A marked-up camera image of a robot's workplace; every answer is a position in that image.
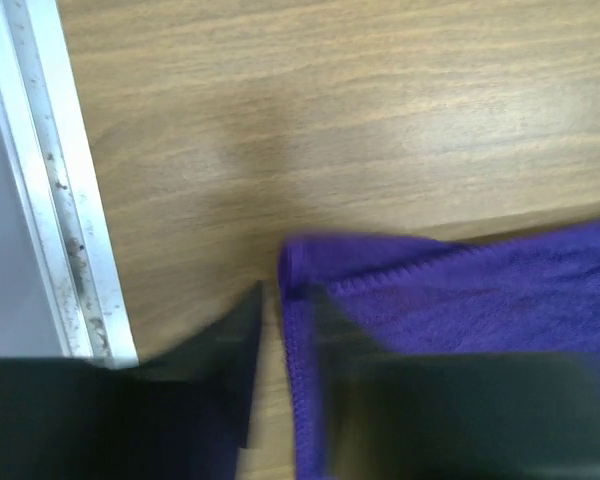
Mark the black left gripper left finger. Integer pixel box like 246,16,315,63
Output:
0,283,264,479

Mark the aluminium table edge rail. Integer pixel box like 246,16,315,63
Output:
0,1,138,368

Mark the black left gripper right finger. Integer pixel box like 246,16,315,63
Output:
309,287,600,479

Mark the purple towel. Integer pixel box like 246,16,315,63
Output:
278,220,600,479

